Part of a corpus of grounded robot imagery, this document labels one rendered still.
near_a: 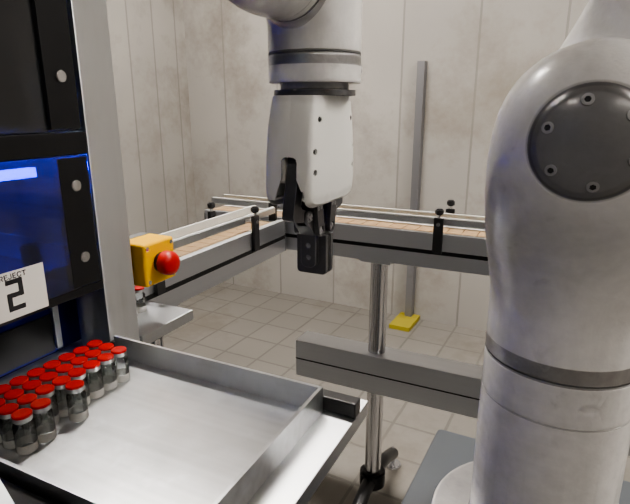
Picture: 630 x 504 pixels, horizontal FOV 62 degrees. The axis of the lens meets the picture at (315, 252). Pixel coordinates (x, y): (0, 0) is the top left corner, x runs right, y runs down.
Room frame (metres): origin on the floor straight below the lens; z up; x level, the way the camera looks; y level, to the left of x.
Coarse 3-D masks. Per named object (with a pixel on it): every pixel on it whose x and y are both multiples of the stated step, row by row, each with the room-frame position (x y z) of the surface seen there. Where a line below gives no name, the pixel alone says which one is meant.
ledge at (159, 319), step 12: (144, 312) 0.89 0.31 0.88; (156, 312) 0.89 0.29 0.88; (168, 312) 0.89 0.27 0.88; (180, 312) 0.89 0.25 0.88; (192, 312) 0.90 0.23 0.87; (144, 324) 0.83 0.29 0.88; (156, 324) 0.83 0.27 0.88; (168, 324) 0.84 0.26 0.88; (180, 324) 0.87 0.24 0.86; (144, 336) 0.79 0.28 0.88; (156, 336) 0.81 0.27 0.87
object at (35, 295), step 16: (16, 272) 0.61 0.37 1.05; (32, 272) 0.63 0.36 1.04; (0, 288) 0.59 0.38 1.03; (16, 288) 0.61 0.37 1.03; (32, 288) 0.63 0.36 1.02; (0, 304) 0.59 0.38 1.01; (16, 304) 0.60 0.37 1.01; (32, 304) 0.62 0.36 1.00; (48, 304) 0.64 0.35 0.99; (0, 320) 0.58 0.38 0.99
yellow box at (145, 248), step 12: (132, 240) 0.83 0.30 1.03; (144, 240) 0.83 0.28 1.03; (156, 240) 0.83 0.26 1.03; (168, 240) 0.85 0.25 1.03; (132, 252) 0.81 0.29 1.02; (144, 252) 0.80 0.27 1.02; (156, 252) 0.82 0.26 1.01; (132, 264) 0.81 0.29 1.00; (144, 264) 0.80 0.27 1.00; (156, 264) 0.81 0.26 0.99; (144, 276) 0.80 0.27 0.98; (156, 276) 0.82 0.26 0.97; (168, 276) 0.84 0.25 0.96
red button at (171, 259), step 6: (162, 252) 0.82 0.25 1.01; (168, 252) 0.81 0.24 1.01; (174, 252) 0.82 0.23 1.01; (162, 258) 0.81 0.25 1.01; (168, 258) 0.81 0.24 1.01; (174, 258) 0.82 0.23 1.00; (162, 264) 0.80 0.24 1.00; (168, 264) 0.80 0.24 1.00; (174, 264) 0.81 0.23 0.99; (162, 270) 0.80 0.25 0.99; (168, 270) 0.80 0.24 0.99; (174, 270) 0.81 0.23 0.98
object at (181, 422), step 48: (144, 384) 0.63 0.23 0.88; (192, 384) 0.63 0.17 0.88; (240, 384) 0.61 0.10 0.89; (288, 384) 0.58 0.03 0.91; (96, 432) 0.52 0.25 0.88; (144, 432) 0.52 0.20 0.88; (192, 432) 0.52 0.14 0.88; (240, 432) 0.52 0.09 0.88; (288, 432) 0.49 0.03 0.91; (48, 480) 0.40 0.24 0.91; (96, 480) 0.44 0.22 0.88; (144, 480) 0.44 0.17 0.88; (192, 480) 0.44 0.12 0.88; (240, 480) 0.41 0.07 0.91
